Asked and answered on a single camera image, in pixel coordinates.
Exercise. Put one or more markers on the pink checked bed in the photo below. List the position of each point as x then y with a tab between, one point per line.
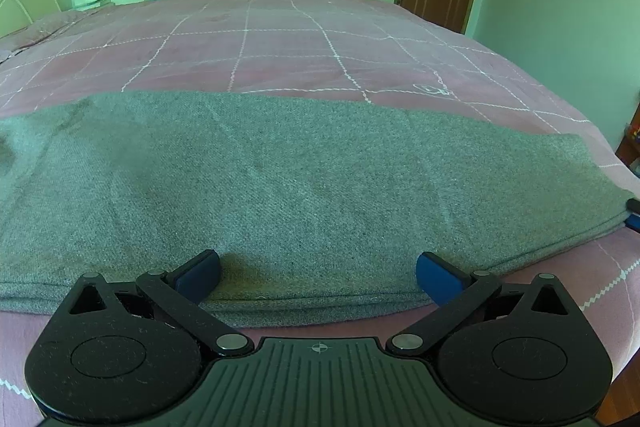
320	47

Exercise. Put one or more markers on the grey pants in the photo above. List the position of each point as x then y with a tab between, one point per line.
300	197

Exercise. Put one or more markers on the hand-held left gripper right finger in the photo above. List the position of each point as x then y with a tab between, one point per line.
440	279

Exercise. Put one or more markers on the brown wooden furniture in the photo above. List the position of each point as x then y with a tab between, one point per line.
631	152

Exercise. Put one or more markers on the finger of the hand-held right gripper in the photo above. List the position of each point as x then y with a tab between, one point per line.
635	205
635	223

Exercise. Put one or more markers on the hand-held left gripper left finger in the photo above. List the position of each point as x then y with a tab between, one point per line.
197	279

